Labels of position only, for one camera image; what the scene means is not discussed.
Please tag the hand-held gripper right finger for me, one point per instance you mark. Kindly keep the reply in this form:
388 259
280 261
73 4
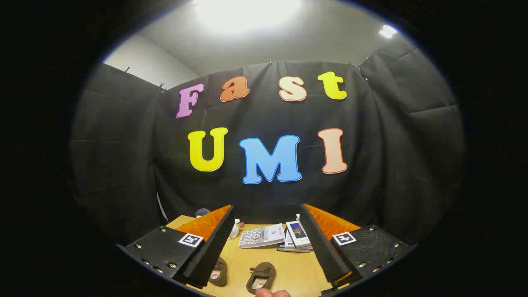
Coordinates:
324 247

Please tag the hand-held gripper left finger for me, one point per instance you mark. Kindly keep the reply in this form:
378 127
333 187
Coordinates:
214 247

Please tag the brown fuzzy shoe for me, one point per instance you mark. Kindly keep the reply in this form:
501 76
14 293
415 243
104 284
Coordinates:
220 268
264 270

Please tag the white duck plush toy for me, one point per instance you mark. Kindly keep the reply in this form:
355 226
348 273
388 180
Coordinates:
234 231

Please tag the white book with blue picture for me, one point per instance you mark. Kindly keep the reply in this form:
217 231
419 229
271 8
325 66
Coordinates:
298 233

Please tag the white book with black lettering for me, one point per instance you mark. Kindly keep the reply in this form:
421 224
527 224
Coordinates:
288 244

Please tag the grey penguin plush toy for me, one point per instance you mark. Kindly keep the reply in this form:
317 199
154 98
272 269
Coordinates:
202 212

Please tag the grey patterned cover book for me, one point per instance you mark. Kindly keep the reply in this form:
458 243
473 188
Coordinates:
262 236

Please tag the black backdrop cloth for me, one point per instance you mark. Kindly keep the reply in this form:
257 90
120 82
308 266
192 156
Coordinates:
264 115

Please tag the small ceiling light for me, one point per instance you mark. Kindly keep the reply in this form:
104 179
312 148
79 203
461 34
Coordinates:
387 31

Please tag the large ceiling light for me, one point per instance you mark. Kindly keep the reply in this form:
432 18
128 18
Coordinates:
247 14

